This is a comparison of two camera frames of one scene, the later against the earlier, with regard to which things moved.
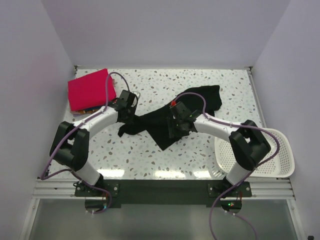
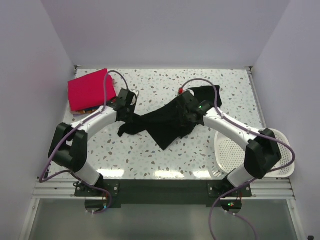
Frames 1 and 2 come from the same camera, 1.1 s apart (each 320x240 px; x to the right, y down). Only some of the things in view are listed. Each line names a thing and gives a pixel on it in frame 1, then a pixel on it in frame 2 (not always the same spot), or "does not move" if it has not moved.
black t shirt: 153,125 does not move
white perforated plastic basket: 282,164 does not move
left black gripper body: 131,110 does not move
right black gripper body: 175,127 → 186,113
